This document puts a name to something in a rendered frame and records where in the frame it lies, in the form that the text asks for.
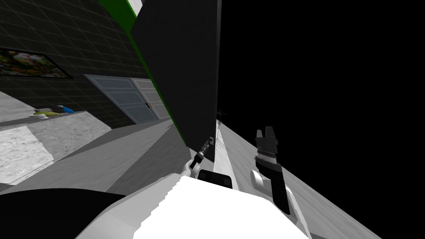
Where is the grey marbled counter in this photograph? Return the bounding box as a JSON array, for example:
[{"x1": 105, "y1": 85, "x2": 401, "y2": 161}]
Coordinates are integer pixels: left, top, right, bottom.
[{"x1": 0, "y1": 105, "x2": 113, "y2": 185}]

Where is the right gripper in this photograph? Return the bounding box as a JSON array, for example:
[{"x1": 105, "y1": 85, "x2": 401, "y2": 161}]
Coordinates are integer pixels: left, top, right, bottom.
[{"x1": 255, "y1": 126, "x2": 278, "y2": 155}]

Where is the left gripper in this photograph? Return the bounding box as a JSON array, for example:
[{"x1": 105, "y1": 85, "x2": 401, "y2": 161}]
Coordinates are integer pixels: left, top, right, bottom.
[{"x1": 198, "y1": 139, "x2": 211, "y2": 156}]

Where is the colourful framed wall picture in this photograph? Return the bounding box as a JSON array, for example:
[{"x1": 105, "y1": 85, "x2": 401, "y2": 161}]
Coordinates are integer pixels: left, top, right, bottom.
[{"x1": 0, "y1": 47, "x2": 74, "y2": 80}]

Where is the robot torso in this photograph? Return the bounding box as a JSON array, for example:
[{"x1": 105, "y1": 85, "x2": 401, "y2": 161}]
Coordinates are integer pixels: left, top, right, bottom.
[{"x1": 75, "y1": 169, "x2": 312, "y2": 239}]

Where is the grey panelled double door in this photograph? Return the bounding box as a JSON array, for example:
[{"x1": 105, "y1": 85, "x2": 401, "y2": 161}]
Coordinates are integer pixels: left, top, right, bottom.
[{"x1": 84, "y1": 74, "x2": 172, "y2": 125}]

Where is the dark grey door leaf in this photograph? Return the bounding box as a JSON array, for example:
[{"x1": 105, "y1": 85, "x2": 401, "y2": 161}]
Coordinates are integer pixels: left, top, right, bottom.
[{"x1": 130, "y1": 0, "x2": 222, "y2": 163}]

